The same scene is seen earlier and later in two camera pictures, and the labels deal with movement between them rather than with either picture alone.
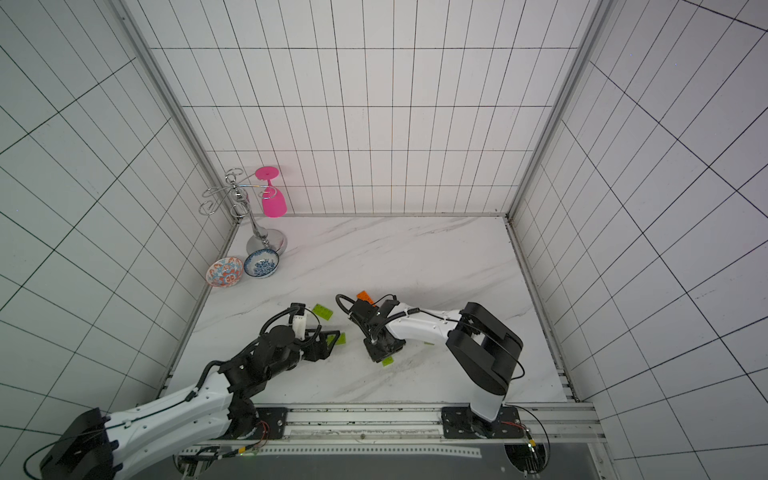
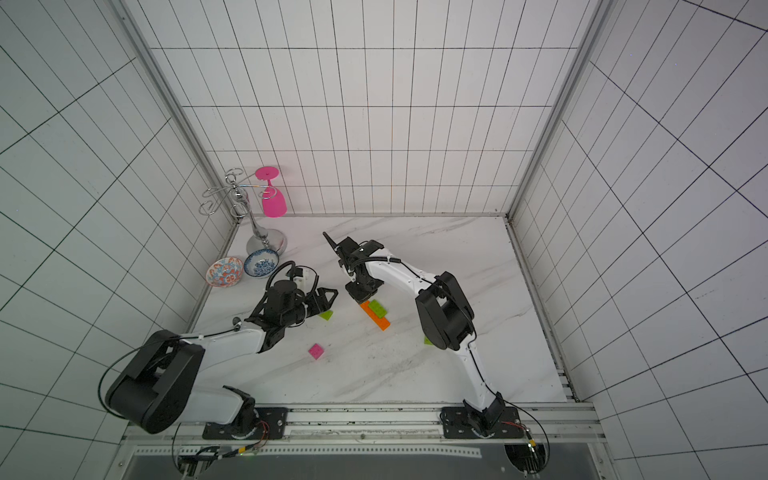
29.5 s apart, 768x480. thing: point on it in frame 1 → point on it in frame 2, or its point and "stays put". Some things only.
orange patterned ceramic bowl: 224,272 stays put
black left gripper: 324,350 → 317,300
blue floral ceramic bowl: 261,263 stays put
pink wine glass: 273,200 stays put
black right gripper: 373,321 → 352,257
